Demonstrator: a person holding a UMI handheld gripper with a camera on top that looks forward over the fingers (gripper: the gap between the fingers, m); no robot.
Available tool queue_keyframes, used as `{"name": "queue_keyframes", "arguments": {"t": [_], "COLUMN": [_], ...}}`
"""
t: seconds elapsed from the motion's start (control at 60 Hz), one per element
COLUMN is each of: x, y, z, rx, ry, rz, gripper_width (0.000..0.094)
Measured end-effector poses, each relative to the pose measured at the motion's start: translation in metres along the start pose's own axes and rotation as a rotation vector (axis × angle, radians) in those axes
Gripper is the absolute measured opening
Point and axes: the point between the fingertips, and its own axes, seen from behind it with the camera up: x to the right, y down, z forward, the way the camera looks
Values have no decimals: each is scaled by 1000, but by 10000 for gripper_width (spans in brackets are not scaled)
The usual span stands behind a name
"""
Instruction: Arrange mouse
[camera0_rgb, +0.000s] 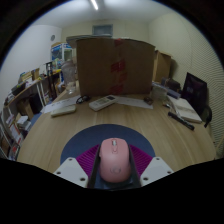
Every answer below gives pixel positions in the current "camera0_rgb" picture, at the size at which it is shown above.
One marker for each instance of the round wall clock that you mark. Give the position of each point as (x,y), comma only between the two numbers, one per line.
(52,37)

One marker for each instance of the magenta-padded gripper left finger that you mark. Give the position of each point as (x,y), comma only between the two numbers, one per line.
(70,170)

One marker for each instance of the clear glass jar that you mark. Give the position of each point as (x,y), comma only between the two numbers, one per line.
(69,76)

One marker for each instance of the black marker pen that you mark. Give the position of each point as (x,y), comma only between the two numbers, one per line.
(181,120)

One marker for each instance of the blue glass-door cabinet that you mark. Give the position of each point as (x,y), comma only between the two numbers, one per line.
(60,55)

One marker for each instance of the tall black stand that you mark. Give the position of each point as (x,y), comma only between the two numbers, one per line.
(50,80)

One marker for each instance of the pink computer mouse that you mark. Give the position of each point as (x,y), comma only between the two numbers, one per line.
(115,160)

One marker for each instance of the round blue mouse pad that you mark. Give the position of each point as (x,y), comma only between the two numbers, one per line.
(86,138)

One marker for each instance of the open white notebook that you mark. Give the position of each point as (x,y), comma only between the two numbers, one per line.
(186,110)

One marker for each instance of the black monitor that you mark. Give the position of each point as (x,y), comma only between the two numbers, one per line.
(194,93)

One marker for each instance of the small wall window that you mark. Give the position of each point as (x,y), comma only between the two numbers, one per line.
(102,30)

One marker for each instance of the small brown cardboard box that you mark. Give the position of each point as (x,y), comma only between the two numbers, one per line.
(162,66)

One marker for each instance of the ceiling tube light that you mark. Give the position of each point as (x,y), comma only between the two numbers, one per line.
(94,4)

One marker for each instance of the cluttered white side desk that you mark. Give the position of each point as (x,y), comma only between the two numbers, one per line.
(23,91)

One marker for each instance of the white paper sheet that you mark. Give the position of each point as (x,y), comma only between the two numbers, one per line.
(133,101)
(60,102)

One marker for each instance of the large brown cardboard box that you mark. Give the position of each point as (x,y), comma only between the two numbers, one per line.
(100,66)

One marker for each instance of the flat white box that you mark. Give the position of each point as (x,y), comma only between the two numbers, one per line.
(63,110)

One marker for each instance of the white remote control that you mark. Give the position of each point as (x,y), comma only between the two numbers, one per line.
(102,103)

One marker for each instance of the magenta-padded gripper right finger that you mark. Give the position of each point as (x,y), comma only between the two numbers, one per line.
(155,170)

